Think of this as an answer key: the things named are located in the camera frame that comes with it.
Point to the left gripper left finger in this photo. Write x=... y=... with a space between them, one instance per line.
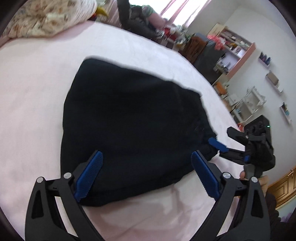
x=43 y=219

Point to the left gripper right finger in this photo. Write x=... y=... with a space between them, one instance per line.
x=251 y=218

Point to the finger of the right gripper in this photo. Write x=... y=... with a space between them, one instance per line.
x=233 y=155
x=239 y=137

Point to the black pants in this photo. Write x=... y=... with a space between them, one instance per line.
x=146 y=129

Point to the pink bookshelf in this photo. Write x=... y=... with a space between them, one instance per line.
x=236 y=49

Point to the wooden chair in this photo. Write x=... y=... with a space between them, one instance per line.
x=193 y=48

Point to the pink curtain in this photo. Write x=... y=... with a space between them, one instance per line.
x=182 y=13

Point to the dark clothes pile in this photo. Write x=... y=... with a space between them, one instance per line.
x=132 y=19

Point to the yellow red toy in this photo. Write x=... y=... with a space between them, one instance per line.
x=100 y=11

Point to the rolled floral duvet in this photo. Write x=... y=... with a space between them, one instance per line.
x=48 y=18

